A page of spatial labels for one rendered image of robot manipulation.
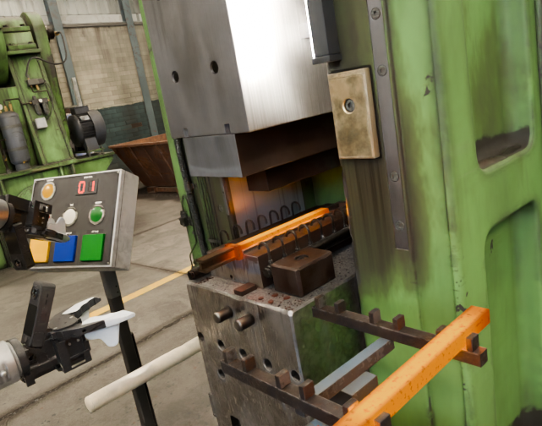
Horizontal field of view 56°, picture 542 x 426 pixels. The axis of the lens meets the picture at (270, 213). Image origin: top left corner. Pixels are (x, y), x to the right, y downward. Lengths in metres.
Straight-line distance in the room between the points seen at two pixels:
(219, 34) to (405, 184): 0.47
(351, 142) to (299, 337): 0.41
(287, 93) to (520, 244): 0.67
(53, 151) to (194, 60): 4.97
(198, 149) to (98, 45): 9.25
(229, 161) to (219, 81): 0.17
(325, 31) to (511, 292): 0.78
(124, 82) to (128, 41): 0.80
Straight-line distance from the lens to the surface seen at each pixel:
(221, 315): 1.18
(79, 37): 10.27
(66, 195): 1.62
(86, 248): 1.51
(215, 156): 1.16
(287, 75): 1.14
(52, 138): 6.10
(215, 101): 1.12
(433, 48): 0.94
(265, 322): 1.11
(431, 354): 0.73
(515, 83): 1.29
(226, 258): 1.18
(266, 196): 1.50
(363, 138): 1.01
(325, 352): 1.14
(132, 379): 1.55
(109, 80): 10.38
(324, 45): 1.03
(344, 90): 1.02
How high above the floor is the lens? 1.35
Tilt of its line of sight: 14 degrees down
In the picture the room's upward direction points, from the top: 10 degrees counter-clockwise
